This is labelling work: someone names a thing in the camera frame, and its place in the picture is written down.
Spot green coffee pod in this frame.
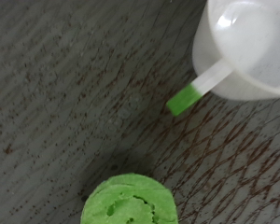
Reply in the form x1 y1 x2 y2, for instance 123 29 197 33
79 173 179 224

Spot white mug green-taped handle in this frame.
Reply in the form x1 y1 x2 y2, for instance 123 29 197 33
166 0 280 118

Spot white two-tier turntable shelf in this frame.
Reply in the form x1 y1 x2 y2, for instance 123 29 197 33
0 0 280 224

